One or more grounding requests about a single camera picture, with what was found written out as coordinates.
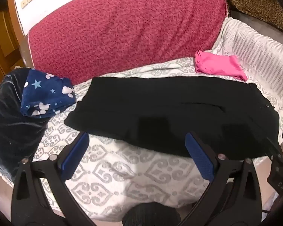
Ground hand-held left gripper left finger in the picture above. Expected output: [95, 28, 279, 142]
[11, 132, 95, 226]

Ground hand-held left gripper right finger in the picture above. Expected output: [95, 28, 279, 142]
[179, 132, 270, 226]

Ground black pants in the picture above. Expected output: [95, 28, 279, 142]
[64, 76, 282, 158]

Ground white grey patterned bedspread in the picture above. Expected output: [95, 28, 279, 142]
[33, 16, 283, 222]

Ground dark velvet cloth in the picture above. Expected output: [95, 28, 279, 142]
[0, 67, 51, 177]

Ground blue star print cloth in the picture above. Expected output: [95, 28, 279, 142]
[20, 69, 77, 118]

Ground pink cloth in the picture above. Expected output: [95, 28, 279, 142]
[195, 50, 248, 82]

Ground red patterned cushion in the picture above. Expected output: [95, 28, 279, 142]
[28, 0, 228, 85]

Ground leopard print cloth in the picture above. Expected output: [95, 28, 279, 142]
[213, 0, 283, 29]

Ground wooden door frame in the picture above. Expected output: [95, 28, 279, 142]
[0, 0, 26, 78]

